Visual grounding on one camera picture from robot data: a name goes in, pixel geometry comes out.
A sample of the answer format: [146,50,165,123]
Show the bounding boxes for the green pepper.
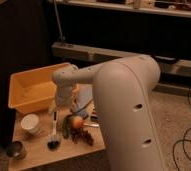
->
[62,115,72,139]

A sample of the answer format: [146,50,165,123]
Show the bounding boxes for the orange peach fruit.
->
[71,116,84,129]

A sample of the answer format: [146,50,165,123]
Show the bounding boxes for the black floor cable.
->
[172,61,191,168]

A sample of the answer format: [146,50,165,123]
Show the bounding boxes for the yellow plastic bin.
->
[8,63,70,114]

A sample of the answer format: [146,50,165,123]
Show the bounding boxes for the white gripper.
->
[55,86,75,106]

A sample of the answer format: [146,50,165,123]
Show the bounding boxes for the metal spoon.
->
[84,123,99,128]

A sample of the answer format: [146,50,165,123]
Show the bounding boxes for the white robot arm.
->
[52,55,167,171]

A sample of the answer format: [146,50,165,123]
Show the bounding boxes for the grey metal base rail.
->
[52,42,191,78]

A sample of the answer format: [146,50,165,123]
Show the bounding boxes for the white plastic cup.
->
[20,114,40,135]

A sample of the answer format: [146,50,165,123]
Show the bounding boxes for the metal pole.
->
[53,0,65,44]

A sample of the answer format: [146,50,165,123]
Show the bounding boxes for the dark grape bunch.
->
[70,128,94,146]

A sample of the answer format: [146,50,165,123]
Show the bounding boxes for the wooden shelf board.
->
[46,0,191,18]

